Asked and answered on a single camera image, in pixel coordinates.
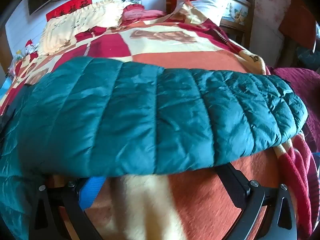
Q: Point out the wooden furniture frame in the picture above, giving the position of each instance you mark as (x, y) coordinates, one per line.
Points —
(246, 17)

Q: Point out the red and white toy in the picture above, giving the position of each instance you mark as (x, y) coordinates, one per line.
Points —
(29, 46)

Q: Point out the teal quilted puffer jacket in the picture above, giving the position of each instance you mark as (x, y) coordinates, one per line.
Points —
(150, 117)

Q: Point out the cream embroidered pillow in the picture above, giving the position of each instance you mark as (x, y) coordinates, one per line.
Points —
(75, 25)

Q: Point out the maroon cloth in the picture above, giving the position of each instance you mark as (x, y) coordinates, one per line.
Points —
(300, 80)

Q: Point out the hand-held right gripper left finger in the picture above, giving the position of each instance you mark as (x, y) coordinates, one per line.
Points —
(90, 188)

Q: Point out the light blue cloth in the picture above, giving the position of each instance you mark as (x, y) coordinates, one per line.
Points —
(5, 86)

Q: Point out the red and cream printed blanket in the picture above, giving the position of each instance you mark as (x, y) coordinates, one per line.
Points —
(187, 60)

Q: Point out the orange-brown cloth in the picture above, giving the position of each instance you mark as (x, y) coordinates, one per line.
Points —
(297, 22)

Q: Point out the white pillow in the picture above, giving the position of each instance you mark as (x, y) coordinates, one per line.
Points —
(207, 7)

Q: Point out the red wall banner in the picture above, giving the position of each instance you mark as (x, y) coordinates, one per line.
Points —
(62, 10)

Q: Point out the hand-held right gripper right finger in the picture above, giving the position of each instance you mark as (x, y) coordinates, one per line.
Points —
(240, 192)

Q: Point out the red ruffled pillow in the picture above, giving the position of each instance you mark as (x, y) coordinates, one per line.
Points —
(140, 13)

